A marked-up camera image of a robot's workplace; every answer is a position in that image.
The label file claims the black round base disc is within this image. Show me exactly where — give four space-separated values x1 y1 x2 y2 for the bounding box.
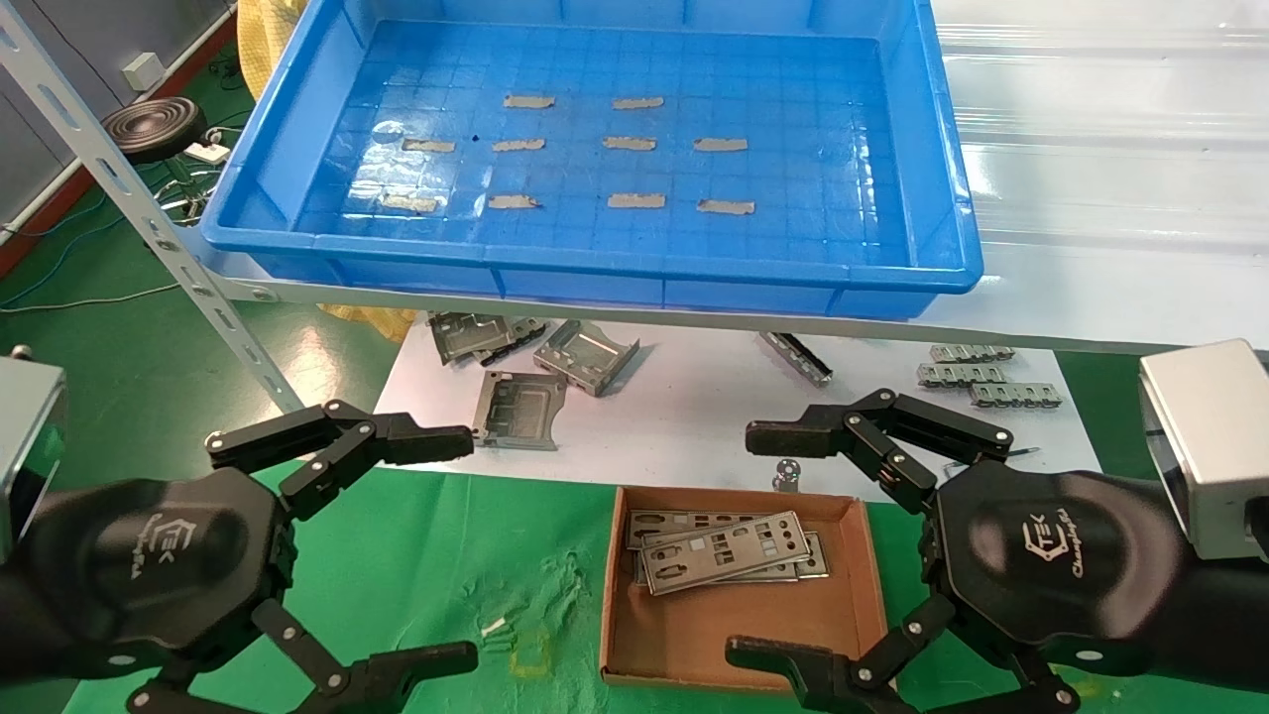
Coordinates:
100 95 208 166

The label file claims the dark sheet metal bracket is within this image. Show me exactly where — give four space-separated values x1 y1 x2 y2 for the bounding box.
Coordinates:
474 316 549 367

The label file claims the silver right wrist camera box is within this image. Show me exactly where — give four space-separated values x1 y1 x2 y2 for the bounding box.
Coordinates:
1137 339 1269 564

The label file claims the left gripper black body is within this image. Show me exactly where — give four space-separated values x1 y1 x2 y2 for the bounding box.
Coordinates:
18 466 298 685

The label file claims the box shaped metal bracket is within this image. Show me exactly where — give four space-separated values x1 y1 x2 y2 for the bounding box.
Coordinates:
532 318 641 399

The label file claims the long narrow metal bracket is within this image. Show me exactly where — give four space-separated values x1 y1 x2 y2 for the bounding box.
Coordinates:
757 331 835 389

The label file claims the silver io shield plate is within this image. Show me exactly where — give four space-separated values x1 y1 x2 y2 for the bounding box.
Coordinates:
625 508 794 552
634 532 833 586
639 510 816 597

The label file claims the white wall socket box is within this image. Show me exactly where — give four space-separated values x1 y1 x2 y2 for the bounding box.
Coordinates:
121 52 166 93

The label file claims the white floor cable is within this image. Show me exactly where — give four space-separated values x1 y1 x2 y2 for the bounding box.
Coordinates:
0 282 181 315

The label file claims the blue plastic tray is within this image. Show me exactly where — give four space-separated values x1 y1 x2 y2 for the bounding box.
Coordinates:
198 0 984 320

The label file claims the grey perforated shelf upright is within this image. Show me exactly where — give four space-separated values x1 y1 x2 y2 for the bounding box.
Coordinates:
0 0 304 414

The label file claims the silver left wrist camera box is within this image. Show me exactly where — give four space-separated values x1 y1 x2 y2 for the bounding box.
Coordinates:
0 347 68 562

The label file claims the grey metal shelf board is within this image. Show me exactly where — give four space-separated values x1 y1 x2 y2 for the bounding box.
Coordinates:
183 0 1269 355

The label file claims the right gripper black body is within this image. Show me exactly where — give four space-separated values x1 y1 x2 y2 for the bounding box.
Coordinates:
920 461 1191 677

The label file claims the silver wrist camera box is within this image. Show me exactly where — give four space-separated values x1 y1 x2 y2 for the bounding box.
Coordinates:
1137 339 1269 564
0 347 68 562

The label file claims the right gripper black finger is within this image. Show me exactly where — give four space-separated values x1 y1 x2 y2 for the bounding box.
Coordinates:
725 593 1082 714
745 389 1014 517

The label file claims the green table cloth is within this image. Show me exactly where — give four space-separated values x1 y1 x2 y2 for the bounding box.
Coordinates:
61 458 1269 714

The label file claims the brown cardboard box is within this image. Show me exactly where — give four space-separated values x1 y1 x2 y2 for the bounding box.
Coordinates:
598 484 890 692

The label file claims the grey sheet metal bracket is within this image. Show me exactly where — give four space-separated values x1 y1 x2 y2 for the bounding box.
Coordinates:
427 311 518 367

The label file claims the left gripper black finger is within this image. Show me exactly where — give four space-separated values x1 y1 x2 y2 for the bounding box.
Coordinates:
124 600 481 714
204 399 477 523

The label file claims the flat metal frame tray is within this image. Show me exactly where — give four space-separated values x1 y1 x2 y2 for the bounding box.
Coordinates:
470 369 569 453

